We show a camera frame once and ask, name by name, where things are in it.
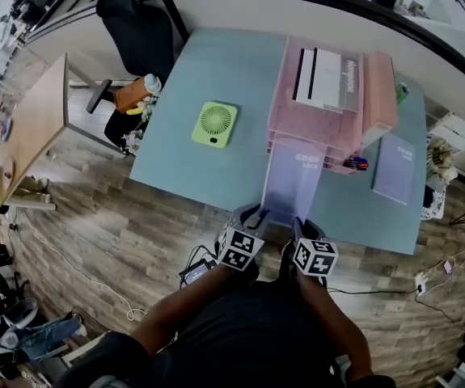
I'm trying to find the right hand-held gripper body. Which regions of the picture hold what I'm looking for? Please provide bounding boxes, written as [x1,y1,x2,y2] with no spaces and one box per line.
[292,221,340,277]

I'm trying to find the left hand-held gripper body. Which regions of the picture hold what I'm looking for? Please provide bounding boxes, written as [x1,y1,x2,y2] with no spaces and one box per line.
[217,203,273,273]

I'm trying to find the purple notebook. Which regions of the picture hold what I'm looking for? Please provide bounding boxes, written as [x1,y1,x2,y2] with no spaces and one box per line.
[260,141,327,228]
[371,132,417,206]

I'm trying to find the pink drawer organiser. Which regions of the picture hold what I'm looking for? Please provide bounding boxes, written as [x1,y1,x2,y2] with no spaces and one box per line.
[264,34,370,176]

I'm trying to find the person's left forearm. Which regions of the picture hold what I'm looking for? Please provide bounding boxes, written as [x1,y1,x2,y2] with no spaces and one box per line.
[129,263,241,357]

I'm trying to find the person's right forearm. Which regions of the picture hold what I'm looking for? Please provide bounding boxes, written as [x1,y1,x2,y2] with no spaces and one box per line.
[296,272,374,379]

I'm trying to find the small black screen device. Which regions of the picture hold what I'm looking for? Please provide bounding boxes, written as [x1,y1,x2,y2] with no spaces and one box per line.
[178,258,217,287]

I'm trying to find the person's black-clothed torso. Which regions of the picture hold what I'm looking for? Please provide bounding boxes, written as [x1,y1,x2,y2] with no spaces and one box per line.
[53,279,397,388]

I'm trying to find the green portable fan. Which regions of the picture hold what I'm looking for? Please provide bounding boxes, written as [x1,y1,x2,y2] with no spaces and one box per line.
[191,101,239,150]

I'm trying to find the white power strip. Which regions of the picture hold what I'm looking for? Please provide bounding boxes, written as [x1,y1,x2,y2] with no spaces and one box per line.
[413,272,428,297]

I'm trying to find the black white speckled bag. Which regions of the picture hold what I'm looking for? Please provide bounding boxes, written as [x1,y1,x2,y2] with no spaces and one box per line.
[421,183,446,221]

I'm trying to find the white artificial flowers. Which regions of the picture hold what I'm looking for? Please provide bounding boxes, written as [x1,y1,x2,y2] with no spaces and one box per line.
[120,95,159,156]

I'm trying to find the white grey book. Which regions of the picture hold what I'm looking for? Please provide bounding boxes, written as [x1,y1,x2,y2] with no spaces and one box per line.
[291,47,358,113]

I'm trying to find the pink file box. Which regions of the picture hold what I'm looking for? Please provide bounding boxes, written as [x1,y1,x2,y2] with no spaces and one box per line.
[361,51,399,147]

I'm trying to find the dried flowers bunch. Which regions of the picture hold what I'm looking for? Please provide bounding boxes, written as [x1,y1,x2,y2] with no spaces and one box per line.
[425,136,459,183]

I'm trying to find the white bottle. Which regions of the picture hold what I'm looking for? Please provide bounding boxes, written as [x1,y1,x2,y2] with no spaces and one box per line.
[143,74,163,95]

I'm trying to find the orange brown box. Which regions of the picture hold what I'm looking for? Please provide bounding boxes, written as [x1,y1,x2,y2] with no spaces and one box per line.
[113,78,148,113]

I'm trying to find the white side shelf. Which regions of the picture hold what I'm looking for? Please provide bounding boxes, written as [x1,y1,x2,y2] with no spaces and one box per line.
[420,111,465,221]

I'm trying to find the black office chair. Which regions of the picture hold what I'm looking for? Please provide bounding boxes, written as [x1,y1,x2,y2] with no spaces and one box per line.
[85,0,176,153]

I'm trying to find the wooden table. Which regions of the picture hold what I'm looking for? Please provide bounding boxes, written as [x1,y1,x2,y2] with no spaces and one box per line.
[0,53,130,212]

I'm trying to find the pink oval board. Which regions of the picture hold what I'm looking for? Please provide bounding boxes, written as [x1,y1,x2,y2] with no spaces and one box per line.
[1,158,17,182]

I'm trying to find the black cable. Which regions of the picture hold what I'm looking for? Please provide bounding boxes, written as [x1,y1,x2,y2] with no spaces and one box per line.
[327,287,459,323]

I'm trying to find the white cable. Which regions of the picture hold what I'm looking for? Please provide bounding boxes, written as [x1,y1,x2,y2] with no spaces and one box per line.
[9,212,146,322]
[424,232,465,294]

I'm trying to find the white partition with black rail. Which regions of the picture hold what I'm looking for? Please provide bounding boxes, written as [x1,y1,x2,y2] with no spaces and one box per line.
[25,0,465,137]

